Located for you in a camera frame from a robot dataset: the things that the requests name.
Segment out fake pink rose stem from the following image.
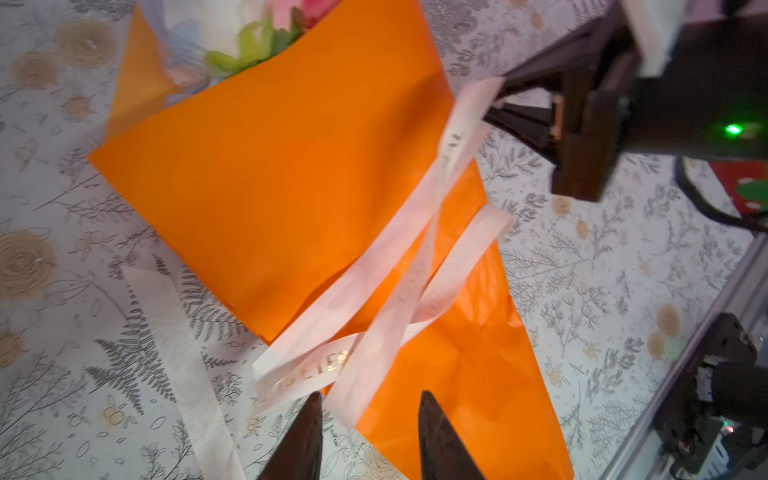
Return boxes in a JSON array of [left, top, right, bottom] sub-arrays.
[[265, 0, 341, 29]]

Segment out orange wrapping paper sheet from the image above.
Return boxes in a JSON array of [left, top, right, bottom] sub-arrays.
[[90, 1, 573, 479]]

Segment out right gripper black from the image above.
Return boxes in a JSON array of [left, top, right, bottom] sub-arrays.
[[484, 5, 767, 202]]

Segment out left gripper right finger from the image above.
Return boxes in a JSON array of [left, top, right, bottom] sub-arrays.
[[418, 391, 485, 480]]

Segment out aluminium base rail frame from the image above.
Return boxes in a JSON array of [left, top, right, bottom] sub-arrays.
[[602, 234, 767, 479]]

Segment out white ribbon strip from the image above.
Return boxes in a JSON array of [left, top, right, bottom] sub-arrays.
[[123, 77, 516, 479]]

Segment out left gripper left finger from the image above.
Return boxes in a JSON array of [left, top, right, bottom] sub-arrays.
[[258, 392, 323, 480]]

